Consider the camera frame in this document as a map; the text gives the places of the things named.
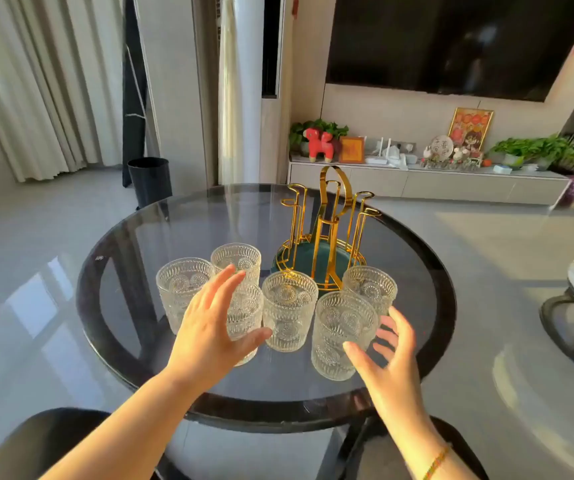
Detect person's left hand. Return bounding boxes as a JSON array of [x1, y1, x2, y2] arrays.
[[167, 265, 273, 393]]

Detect red horse figure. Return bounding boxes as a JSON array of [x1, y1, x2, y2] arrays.
[[302, 127, 337, 164]]

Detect colourful beaded bracelet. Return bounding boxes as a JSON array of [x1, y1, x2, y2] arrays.
[[420, 443, 453, 480]]

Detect black trash bin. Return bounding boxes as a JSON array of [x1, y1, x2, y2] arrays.
[[127, 157, 174, 210]]

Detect grey television cabinet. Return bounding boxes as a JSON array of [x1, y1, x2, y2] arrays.
[[287, 157, 573, 207]]

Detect gold framed colourful picture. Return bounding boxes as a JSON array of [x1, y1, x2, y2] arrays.
[[447, 107, 495, 153]]

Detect white standing air conditioner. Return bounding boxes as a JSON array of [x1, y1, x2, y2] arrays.
[[218, 0, 284, 186]]

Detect person's right hand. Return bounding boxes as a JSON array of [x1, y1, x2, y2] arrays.
[[343, 306, 430, 435]]

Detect wide green potted plant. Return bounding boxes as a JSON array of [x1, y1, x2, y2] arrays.
[[488, 134, 574, 172]]

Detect row of small figurines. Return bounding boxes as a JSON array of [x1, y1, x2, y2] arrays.
[[419, 145, 484, 171]]

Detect white curtains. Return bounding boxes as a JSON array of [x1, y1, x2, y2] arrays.
[[0, 0, 125, 183]]

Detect person's right forearm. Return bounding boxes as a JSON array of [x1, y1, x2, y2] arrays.
[[384, 420, 483, 480]]

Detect gold wire cup rack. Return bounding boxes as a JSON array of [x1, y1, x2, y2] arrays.
[[273, 166, 383, 291]]

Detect white router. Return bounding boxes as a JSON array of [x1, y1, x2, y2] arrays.
[[365, 137, 394, 166]]

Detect black wall television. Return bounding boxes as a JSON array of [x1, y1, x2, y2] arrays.
[[325, 0, 574, 103]]

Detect round white plaque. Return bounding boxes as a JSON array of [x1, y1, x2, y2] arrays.
[[429, 135, 456, 162]]

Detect small orange framed picture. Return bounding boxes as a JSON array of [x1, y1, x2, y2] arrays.
[[338, 136, 366, 165]]

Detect green round tray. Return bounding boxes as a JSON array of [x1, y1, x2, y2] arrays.
[[271, 235, 368, 291]]

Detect person's left forearm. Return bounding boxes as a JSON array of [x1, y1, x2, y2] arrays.
[[39, 367, 203, 480]]

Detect group of embossed clear glasses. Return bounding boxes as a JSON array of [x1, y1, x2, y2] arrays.
[[156, 243, 399, 382]]

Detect black metal table base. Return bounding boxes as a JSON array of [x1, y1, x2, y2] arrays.
[[76, 184, 458, 480]]

